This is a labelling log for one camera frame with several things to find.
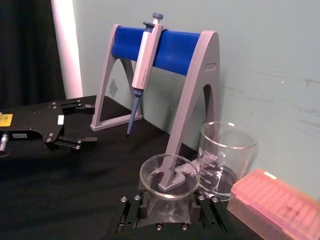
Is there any white round post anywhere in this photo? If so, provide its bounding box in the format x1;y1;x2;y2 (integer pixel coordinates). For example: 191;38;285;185
50;0;84;100

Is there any clear glass petri dish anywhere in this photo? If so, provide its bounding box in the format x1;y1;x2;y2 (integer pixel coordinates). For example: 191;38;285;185
139;153;201;201

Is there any grey pipette stand, blue bar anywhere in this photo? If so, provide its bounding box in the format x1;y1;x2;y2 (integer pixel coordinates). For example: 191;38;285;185
90;23;221;191

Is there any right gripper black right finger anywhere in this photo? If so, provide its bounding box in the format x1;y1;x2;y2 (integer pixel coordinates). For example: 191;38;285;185
185;193;229;233

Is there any black curtain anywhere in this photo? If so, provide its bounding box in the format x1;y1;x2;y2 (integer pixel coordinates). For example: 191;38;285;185
0;0;67;110

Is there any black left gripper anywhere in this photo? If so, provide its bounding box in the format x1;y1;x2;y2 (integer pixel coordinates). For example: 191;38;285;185
0;98;98;154

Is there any clear glass graduated beaker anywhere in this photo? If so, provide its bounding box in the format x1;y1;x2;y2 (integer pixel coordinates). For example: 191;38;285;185
199;121;259;202

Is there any pink pipette tip box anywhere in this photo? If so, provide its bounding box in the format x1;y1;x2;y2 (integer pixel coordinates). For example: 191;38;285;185
226;167;320;240

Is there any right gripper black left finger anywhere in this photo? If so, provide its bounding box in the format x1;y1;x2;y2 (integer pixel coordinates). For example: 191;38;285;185
115;192;151;233

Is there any grey and blue pipette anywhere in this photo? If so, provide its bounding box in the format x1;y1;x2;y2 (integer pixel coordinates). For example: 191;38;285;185
126;11;165;139

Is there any black table cloth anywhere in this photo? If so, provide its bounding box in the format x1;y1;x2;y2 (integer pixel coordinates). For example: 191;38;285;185
0;94;251;240

